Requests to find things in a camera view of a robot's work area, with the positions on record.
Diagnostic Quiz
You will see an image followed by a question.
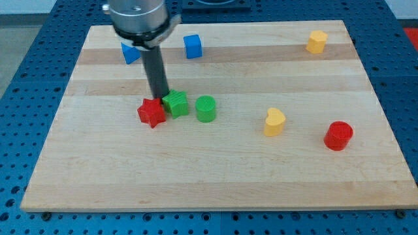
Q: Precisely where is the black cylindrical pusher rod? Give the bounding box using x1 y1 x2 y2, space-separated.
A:
141 46 170 99

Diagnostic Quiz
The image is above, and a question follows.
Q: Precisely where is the green star block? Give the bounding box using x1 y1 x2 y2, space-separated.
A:
163 89 189 119

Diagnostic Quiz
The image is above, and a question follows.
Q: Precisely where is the red star block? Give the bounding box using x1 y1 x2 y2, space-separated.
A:
137 98 166 128

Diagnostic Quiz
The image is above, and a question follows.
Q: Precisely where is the blue triangle block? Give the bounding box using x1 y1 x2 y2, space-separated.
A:
121 43 141 65

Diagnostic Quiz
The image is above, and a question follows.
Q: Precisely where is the blue cube block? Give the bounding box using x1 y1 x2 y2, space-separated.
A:
184 34 202 59

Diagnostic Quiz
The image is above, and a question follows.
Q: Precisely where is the green cylinder block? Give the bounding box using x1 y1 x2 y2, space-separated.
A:
195 95 216 123

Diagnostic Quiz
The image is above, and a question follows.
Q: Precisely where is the yellow heart block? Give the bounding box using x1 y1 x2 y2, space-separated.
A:
263 108 286 137

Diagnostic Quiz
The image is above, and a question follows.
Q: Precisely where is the wooden board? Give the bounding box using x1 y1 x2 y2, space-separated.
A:
21 20 417 213

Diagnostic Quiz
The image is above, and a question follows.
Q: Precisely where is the yellow hexagon block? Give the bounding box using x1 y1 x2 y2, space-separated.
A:
306 30 328 54

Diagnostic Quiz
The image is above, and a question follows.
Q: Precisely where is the red cylinder block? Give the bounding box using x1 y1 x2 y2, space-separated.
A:
323 121 353 151

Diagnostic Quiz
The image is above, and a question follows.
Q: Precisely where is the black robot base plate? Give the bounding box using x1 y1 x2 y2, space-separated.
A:
182 0 252 10

